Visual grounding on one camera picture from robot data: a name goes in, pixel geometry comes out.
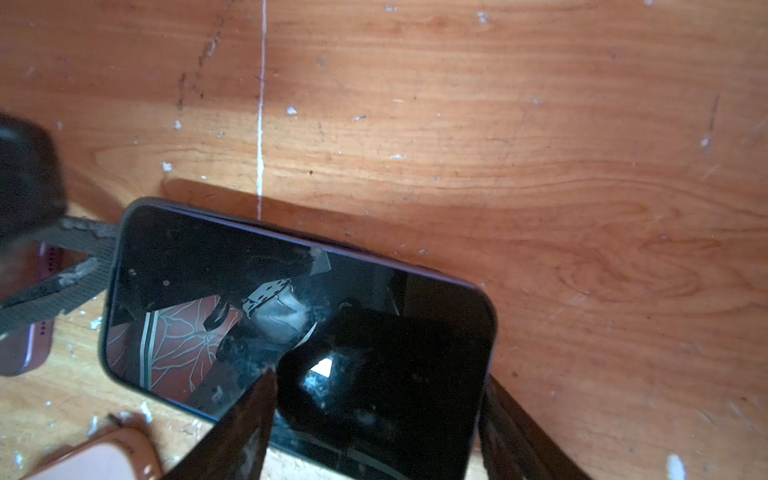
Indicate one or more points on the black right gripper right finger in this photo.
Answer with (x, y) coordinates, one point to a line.
(514, 446)

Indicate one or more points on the purple black phone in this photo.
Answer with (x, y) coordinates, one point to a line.
(380, 365)

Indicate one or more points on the red-edged black phone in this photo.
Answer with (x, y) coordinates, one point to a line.
(26, 348)

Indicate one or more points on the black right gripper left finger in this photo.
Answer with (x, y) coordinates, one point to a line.
(236, 447)

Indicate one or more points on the pink phone case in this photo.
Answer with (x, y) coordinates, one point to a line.
(120, 449)

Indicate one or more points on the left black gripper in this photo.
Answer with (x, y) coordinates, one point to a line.
(33, 196)

